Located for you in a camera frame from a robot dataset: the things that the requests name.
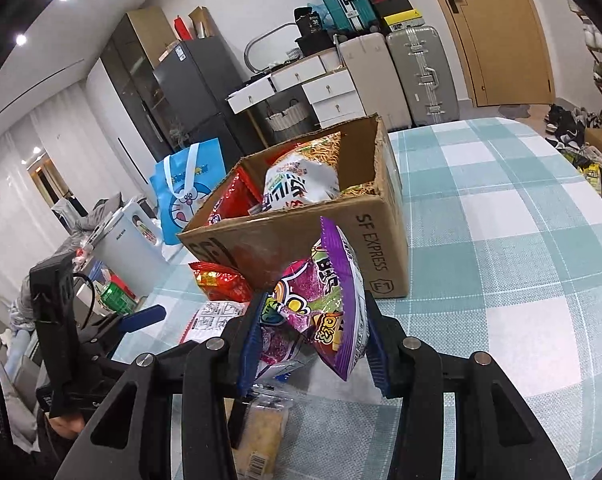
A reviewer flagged collection of shelved sneakers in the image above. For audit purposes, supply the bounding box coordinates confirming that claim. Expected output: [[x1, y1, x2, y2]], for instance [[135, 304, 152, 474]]
[[578, 2, 602, 111]]

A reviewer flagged checked teal tablecloth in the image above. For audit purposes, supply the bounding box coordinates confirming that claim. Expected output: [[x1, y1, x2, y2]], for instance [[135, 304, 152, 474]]
[[111, 117, 602, 480]]

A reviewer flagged white wardrobe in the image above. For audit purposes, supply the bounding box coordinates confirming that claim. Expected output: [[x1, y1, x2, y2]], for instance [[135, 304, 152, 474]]
[[83, 57, 152, 191]]

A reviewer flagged white red-edged snack packet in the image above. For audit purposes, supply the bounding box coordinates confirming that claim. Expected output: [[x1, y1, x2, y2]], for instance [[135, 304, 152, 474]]
[[180, 300, 249, 346]]

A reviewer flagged green drink can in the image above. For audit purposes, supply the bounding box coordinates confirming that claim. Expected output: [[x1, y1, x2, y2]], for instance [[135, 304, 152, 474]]
[[97, 281, 142, 313]]

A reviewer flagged large red snack bag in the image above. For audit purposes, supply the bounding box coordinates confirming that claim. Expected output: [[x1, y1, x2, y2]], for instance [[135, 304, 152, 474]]
[[207, 166, 264, 226]]

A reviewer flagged brown cardboard box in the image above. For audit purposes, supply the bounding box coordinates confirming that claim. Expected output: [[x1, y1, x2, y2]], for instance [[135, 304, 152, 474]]
[[176, 114, 410, 301]]

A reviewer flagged person's left hand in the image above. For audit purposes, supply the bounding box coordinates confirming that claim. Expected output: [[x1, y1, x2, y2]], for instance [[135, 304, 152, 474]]
[[47, 410, 86, 442]]

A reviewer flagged pile of loose shoes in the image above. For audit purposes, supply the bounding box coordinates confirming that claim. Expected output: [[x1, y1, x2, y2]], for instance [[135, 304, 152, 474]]
[[543, 102, 589, 148]]

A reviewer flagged white drawer cabinet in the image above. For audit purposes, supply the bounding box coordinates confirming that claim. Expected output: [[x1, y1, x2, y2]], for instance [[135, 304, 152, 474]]
[[301, 67, 369, 131]]

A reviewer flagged black yellow shoe box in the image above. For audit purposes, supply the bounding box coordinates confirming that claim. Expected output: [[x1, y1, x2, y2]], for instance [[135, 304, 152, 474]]
[[381, 7, 426, 33]]

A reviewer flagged clear pastry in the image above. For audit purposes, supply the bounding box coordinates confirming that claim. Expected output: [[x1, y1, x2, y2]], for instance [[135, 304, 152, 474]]
[[230, 385, 292, 480]]

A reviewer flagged white red lettered snack bag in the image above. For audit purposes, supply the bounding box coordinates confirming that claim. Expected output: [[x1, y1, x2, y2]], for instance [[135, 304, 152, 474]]
[[260, 152, 342, 216]]

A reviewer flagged white curtain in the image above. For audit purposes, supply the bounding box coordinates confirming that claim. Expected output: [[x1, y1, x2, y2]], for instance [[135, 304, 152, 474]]
[[0, 95, 146, 241]]

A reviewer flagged grey crumpled blanket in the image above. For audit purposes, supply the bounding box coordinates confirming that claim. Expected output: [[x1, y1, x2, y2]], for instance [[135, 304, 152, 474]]
[[11, 200, 126, 321]]

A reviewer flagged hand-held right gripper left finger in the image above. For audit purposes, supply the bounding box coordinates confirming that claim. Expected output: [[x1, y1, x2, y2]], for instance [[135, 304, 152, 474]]
[[56, 290, 266, 480]]

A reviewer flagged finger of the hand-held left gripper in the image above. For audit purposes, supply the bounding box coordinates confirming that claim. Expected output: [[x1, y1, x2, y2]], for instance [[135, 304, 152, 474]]
[[112, 304, 168, 334]]

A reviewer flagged grey refrigerator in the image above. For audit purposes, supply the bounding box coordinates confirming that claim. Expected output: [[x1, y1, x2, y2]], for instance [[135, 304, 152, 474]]
[[152, 36, 262, 161]]

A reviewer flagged purple pink snack packet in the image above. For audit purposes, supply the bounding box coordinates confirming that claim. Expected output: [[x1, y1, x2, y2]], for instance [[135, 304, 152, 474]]
[[253, 216, 370, 386]]

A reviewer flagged orange noodle snack bag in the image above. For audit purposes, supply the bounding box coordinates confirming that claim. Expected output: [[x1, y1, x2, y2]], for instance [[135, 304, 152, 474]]
[[266, 131, 342, 196]]

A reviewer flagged white electric kettle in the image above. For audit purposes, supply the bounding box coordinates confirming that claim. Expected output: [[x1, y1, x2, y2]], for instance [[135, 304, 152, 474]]
[[93, 199, 162, 293]]

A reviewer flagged dark glass-door cabinet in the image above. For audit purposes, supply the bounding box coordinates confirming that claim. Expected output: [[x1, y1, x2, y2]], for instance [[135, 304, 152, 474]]
[[98, 7, 182, 161]]

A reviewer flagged white desk with drawers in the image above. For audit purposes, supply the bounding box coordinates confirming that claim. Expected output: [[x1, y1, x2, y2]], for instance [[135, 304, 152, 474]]
[[226, 50, 342, 116]]

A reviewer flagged black labelled box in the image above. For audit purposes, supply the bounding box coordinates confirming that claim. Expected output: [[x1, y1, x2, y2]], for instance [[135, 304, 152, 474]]
[[293, 5, 326, 36]]

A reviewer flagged woven basket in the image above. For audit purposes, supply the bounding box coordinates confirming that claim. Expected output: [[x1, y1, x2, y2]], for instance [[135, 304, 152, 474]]
[[263, 97, 314, 133]]

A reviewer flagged small red snack packet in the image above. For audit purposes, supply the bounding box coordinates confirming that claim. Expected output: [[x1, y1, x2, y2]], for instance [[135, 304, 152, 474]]
[[188, 261, 255, 303]]

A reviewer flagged yellow black bag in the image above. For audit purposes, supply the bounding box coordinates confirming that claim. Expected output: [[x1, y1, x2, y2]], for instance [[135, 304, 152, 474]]
[[566, 145, 602, 201]]

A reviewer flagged silver suitcase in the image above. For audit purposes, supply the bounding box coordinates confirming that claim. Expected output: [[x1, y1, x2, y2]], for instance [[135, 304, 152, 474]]
[[386, 25, 462, 127]]

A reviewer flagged blue cartoon tote bag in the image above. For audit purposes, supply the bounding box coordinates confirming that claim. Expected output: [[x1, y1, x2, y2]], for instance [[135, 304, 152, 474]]
[[148, 137, 228, 247]]

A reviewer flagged open cardboard carton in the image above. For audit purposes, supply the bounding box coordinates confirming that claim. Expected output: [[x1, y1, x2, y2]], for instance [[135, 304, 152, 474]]
[[187, 6, 216, 40]]

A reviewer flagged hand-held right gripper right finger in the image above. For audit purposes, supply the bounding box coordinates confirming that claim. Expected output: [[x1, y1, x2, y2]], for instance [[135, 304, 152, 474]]
[[363, 292, 574, 480]]

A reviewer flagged wooden door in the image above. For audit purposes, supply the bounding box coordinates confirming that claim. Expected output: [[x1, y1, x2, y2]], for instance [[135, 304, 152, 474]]
[[416, 0, 556, 108]]

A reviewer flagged oval metal hoop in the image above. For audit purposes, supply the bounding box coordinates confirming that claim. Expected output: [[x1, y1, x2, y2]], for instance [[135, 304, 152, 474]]
[[243, 22, 302, 73]]

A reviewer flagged white suitcase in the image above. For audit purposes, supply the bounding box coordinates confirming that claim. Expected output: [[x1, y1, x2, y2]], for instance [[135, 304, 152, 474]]
[[338, 32, 412, 133]]

